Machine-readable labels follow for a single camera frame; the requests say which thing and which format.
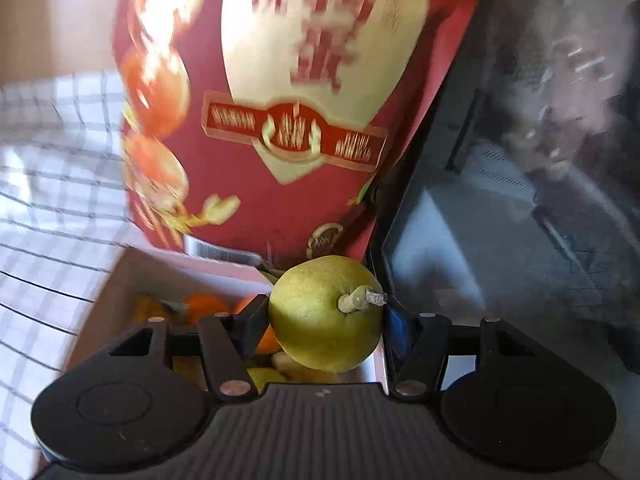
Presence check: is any tangerine with green leaf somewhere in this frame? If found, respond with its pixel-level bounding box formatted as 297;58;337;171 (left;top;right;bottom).
163;294;231;325

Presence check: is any yellow banana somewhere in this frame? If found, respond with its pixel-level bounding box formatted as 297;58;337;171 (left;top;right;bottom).
271;351;342;384

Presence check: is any yellow-green pear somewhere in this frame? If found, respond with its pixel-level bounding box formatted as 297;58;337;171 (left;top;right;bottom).
268;256;387;374

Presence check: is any green pear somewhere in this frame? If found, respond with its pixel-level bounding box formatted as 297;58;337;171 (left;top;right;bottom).
247;367;288;394

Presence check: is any small yellow-orange citrus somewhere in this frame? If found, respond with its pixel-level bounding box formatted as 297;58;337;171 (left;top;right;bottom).
134;295;175;324

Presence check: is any pink cardboard box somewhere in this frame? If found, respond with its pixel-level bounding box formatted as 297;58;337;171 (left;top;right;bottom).
64;246;392;396

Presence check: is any computer case glass panel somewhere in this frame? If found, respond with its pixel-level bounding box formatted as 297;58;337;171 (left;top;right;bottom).
383;0;639;390

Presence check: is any white black-grid tablecloth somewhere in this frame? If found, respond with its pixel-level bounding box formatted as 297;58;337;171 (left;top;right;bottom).
0;70;137;479

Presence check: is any red egg packaging bag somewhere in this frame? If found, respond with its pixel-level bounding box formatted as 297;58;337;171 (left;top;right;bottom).
113;0;480;269

